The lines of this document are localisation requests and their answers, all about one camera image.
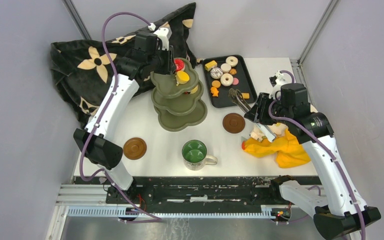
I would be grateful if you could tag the black floral pillow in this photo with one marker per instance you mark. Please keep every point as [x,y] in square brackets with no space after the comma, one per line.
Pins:
[81,70]

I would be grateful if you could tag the green three-tier serving stand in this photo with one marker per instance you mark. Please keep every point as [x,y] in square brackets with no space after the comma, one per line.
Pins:
[176,108]

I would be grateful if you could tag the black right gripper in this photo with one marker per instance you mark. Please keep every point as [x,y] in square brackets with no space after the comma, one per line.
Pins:
[258,112]

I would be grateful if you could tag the yellow cloth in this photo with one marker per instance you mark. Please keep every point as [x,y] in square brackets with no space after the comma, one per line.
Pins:
[288,152]

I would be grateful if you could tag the red flower donut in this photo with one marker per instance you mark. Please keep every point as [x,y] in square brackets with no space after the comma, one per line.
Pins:
[179,64]

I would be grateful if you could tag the white round pastry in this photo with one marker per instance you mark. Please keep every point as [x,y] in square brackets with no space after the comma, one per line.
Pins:
[226,68]

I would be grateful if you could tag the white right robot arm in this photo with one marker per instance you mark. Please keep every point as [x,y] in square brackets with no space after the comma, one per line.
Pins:
[342,210]

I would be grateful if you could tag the white patterned cloth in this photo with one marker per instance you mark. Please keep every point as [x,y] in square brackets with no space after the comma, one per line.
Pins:
[269,132]

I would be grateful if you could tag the chocolate striped white donut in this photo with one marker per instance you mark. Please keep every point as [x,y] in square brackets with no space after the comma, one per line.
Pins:
[216,73]

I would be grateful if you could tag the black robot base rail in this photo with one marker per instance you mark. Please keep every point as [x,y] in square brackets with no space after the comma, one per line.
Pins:
[203,195]

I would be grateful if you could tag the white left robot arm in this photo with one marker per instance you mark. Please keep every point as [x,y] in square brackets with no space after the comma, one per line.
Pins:
[96,140]

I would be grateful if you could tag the white glazed donut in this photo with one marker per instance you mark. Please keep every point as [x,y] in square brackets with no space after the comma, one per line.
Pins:
[232,61]

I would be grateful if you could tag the orange flower biscuit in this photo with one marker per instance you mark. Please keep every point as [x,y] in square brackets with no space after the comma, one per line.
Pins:
[233,71]

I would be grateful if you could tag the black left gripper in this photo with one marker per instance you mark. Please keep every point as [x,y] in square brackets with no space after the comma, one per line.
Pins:
[169,66]

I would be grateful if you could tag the brown wooden coaster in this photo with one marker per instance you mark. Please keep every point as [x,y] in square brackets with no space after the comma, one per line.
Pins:
[134,148]
[233,123]

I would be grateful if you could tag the white ring donut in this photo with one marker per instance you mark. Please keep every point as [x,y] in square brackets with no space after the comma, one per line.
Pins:
[226,79]

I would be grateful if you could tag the square waffle biscuit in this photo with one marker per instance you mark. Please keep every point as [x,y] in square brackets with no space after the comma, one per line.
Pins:
[245,95]

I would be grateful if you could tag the pink macaron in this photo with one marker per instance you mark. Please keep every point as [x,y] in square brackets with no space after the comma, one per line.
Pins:
[235,81]

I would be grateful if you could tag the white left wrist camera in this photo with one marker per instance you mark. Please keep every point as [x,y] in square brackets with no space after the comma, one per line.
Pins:
[163,34]

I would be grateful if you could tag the green enamel mug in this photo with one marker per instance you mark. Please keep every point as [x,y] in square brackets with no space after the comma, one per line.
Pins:
[195,155]

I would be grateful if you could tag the round orange biscuit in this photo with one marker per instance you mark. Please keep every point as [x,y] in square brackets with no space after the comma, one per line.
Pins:
[216,84]

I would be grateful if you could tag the orange fish biscuit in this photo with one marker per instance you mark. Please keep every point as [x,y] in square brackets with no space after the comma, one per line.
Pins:
[214,91]

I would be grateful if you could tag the yellow swirl roll cake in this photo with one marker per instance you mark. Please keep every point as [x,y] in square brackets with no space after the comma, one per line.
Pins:
[194,90]

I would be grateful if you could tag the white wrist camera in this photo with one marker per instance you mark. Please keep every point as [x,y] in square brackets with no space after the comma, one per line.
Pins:
[277,81]
[163,34]

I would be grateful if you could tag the yellow layered cake slice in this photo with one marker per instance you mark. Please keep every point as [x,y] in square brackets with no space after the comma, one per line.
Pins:
[210,65]

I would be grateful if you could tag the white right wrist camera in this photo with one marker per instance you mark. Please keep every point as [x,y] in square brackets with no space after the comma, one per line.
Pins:
[277,81]

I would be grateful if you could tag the metal serving tongs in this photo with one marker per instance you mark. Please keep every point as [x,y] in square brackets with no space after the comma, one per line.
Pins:
[236,97]

